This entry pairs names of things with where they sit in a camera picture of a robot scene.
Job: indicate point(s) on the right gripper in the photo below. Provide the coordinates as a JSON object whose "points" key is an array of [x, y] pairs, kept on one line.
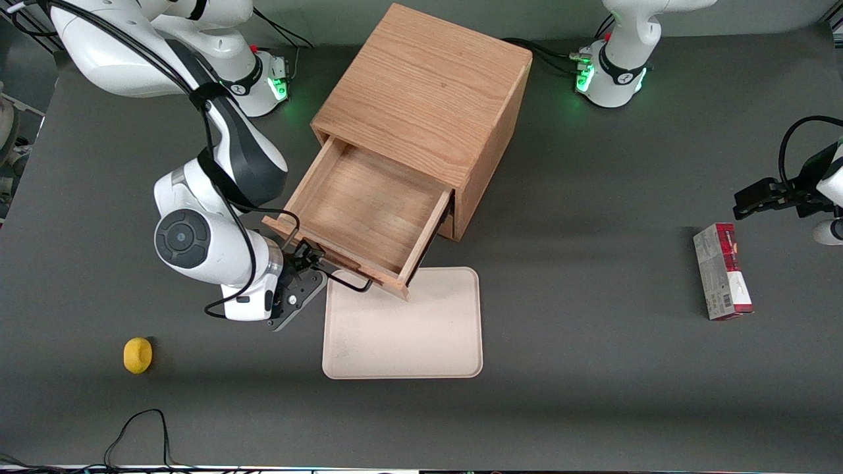
{"points": [[294, 261]]}

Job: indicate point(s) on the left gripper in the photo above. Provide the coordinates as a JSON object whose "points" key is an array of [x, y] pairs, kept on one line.
{"points": [[801, 189]]}

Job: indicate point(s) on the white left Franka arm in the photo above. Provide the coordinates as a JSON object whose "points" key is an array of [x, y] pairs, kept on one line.
{"points": [[622, 72]]}

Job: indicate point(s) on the oak wood drawer cabinet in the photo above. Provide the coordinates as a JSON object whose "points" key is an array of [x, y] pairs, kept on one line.
{"points": [[428, 92]]}

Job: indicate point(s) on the grey and red carton box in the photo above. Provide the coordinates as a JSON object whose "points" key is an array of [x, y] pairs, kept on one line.
{"points": [[721, 273]]}

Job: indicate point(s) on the beige rectangular tray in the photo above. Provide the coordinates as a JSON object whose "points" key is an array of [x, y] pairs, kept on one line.
{"points": [[402, 329]]}

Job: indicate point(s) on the yellow lemon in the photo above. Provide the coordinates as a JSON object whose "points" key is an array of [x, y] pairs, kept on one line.
{"points": [[137, 355]]}

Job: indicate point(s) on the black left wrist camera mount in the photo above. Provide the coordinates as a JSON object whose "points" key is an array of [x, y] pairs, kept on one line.
{"points": [[807, 187]]}

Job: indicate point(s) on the aluminium frame rail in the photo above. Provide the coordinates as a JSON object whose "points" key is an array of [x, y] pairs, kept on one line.
{"points": [[26, 29], [835, 26]]}

